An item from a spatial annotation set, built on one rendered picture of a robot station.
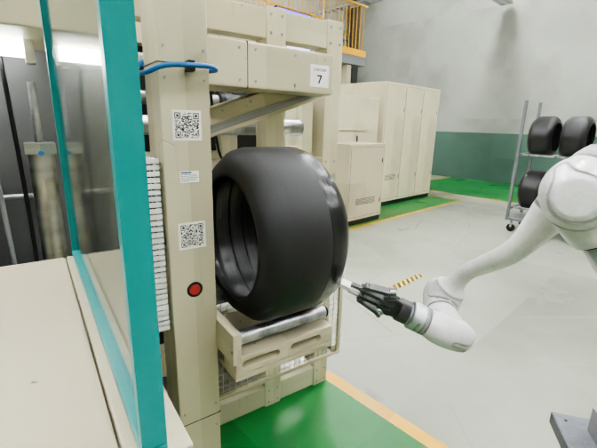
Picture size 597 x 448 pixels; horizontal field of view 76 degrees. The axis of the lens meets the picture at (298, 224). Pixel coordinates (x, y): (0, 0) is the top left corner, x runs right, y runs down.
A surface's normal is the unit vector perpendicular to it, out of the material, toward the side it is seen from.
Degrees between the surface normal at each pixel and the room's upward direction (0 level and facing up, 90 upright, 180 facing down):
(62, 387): 0
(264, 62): 90
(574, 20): 90
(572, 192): 86
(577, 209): 84
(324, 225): 73
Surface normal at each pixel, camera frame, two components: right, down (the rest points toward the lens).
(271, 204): -0.20, -0.18
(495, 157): -0.73, 0.15
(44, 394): 0.03, -0.97
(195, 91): 0.57, 0.22
